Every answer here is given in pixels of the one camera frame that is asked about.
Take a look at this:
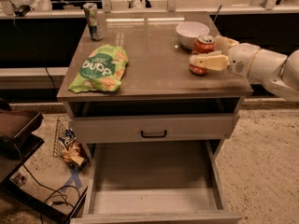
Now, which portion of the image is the wire basket with snacks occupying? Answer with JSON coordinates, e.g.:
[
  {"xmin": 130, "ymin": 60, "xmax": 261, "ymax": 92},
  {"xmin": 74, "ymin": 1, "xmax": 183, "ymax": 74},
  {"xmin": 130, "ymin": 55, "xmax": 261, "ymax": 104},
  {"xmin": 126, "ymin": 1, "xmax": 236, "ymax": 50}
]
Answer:
[{"xmin": 53, "ymin": 115, "xmax": 89, "ymax": 169}]

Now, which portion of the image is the dark side cart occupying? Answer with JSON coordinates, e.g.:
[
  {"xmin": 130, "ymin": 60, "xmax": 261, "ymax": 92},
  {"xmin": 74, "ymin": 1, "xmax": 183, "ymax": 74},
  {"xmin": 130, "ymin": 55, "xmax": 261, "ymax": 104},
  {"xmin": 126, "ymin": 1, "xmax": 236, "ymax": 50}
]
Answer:
[{"xmin": 0, "ymin": 99, "xmax": 86, "ymax": 224}]

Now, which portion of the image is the orange coke can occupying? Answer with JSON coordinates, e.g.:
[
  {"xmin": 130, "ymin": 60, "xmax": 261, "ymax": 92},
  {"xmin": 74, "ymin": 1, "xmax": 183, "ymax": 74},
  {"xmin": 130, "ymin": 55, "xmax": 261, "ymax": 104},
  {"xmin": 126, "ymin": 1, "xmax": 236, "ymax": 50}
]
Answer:
[{"xmin": 189, "ymin": 35, "xmax": 216, "ymax": 76}]

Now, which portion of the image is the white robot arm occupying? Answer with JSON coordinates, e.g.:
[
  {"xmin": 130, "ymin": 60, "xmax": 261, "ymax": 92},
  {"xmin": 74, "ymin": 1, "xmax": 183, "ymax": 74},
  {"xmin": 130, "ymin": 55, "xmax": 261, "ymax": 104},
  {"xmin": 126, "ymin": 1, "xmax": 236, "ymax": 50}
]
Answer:
[{"xmin": 190, "ymin": 35, "xmax": 299, "ymax": 102}]

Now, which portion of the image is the green chip bag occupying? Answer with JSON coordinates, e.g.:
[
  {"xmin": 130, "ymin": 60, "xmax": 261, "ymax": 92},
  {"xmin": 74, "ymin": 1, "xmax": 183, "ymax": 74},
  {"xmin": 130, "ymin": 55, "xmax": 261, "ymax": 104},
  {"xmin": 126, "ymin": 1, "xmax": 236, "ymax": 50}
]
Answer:
[{"xmin": 68, "ymin": 45, "xmax": 129, "ymax": 93}]

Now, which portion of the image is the black drawer handle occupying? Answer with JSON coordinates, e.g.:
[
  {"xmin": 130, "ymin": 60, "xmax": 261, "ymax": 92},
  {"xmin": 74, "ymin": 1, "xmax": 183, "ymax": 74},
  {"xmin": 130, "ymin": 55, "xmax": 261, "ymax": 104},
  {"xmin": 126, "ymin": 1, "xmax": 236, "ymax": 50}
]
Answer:
[{"xmin": 140, "ymin": 130, "xmax": 167, "ymax": 138}]

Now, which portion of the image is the redbull can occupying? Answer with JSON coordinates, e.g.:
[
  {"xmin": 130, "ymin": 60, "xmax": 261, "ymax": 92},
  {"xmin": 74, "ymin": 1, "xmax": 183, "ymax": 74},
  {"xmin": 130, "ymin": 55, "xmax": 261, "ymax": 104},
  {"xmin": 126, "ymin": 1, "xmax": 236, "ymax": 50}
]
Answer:
[{"xmin": 83, "ymin": 2, "xmax": 104, "ymax": 41}]

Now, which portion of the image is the black floor cable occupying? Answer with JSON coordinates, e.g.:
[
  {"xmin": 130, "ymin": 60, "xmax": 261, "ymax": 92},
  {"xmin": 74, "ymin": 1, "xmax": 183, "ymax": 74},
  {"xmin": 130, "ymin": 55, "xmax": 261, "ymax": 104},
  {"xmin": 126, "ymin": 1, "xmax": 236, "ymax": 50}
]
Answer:
[{"xmin": 12, "ymin": 140, "xmax": 82, "ymax": 224}]

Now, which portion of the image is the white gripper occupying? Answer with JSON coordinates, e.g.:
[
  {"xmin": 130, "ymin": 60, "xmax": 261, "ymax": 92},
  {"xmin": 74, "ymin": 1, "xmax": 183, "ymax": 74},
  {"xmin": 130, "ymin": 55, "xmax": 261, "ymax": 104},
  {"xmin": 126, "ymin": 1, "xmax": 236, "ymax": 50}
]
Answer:
[{"xmin": 190, "ymin": 35, "xmax": 261, "ymax": 77}]

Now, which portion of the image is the grey cabinet with drawers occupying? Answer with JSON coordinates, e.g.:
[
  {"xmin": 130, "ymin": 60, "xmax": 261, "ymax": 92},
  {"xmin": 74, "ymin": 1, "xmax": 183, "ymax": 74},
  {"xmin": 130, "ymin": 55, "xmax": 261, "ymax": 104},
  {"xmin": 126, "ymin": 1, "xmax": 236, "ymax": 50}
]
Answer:
[{"xmin": 56, "ymin": 11, "xmax": 254, "ymax": 224}]

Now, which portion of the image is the white bowl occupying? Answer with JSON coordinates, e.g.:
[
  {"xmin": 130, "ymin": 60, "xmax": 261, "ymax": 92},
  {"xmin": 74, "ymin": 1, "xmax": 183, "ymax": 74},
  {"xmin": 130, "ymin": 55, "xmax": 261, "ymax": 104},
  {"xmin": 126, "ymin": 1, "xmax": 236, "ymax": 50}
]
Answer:
[{"xmin": 176, "ymin": 21, "xmax": 209, "ymax": 49}]

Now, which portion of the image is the open bottom drawer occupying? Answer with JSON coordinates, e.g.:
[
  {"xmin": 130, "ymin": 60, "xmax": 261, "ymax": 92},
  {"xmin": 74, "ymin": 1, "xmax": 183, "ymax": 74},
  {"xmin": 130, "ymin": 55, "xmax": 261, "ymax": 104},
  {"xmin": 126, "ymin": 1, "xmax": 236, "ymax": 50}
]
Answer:
[{"xmin": 70, "ymin": 141, "xmax": 242, "ymax": 224}]

